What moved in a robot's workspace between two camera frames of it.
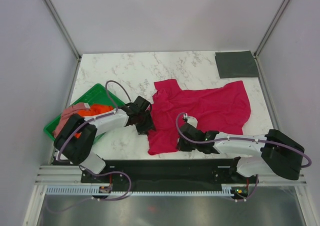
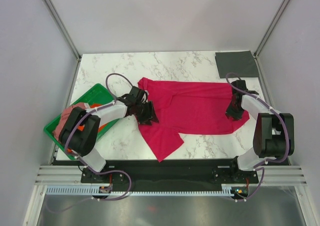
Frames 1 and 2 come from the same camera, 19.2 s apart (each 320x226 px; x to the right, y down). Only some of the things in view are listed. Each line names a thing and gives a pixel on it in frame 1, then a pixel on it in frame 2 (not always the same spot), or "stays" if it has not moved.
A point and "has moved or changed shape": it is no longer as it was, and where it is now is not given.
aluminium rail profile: x=60 y=175 stays
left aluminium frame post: x=59 y=20 stays
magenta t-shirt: x=222 y=108 has moved or changed shape
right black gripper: x=182 y=147 → x=237 y=116
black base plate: x=169 y=173 stays
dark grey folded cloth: x=236 y=64 stays
